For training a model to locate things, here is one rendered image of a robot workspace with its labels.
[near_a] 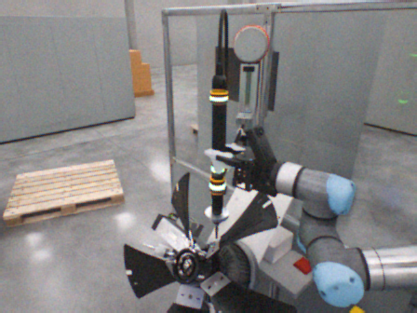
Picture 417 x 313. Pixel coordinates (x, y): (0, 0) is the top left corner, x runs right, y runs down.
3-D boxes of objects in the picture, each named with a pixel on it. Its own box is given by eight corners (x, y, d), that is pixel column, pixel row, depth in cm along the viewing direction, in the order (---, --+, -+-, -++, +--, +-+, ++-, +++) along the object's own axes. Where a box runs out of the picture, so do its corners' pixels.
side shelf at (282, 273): (264, 236, 174) (264, 232, 172) (322, 272, 149) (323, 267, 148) (235, 255, 159) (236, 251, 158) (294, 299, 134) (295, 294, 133)
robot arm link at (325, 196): (341, 226, 60) (349, 190, 56) (289, 207, 66) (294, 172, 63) (352, 209, 65) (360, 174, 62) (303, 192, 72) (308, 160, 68)
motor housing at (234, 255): (196, 281, 128) (177, 279, 118) (222, 234, 130) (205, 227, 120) (235, 319, 112) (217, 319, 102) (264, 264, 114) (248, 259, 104)
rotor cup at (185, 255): (185, 276, 114) (162, 272, 105) (204, 241, 115) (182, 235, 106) (210, 300, 104) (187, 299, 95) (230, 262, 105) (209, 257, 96)
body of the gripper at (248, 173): (229, 185, 76) (272, 201, 69) (230, 155, 72) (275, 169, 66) (245, 174, 81) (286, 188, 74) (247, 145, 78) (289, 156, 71)
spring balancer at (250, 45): (234, 61, 142) (232, 63, 136) (235, 24, 136) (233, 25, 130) (268, 62, 139) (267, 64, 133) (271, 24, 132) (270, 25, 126)
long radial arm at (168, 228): (218, 252, 127) (202, 249, 119) (209, 269, 127) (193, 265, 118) (178, 222, 147) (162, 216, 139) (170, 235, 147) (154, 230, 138)
